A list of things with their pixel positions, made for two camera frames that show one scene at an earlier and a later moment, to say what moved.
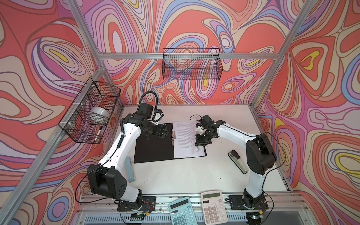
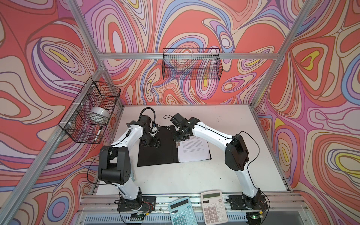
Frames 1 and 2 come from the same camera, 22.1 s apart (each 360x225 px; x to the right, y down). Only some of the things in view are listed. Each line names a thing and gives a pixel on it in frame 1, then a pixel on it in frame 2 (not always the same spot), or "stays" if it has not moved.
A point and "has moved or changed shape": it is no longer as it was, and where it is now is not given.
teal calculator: x=182 y=212 stays
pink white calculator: x=213 y=207 stays
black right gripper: x=199 y=142 → x=176 y=139
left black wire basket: x=86 y=118 stays
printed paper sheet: x=184 y=134 has moved or changed shape
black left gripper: x=160 y=131 → x=155 y=143
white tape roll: x=99 y=112 stays
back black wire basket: x=191 y=63 stays
